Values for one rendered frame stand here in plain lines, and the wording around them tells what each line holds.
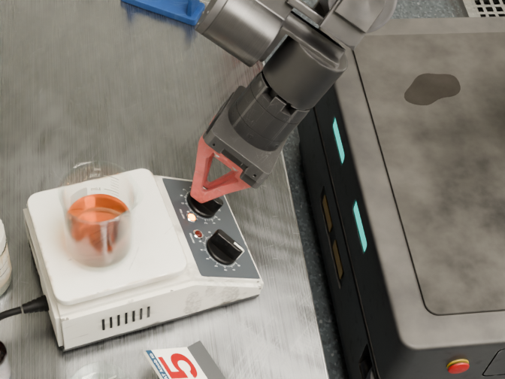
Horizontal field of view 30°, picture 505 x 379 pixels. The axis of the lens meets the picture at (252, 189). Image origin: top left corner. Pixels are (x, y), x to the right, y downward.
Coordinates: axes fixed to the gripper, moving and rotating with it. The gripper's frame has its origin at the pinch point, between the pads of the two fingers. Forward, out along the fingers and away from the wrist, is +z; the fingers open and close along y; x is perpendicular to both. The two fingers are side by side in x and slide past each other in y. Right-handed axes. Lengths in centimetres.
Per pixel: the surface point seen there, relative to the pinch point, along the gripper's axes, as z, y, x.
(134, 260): 2.4, 11.4, -1.7
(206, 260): 1.5, 6.5, 3.8
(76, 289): 5.2, 15.6, -4.4
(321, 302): 52, -67, 38
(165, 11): 1.6, -27.8, -14.6
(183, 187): 1.5, -0.6, -1.5
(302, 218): 49, -84, 27
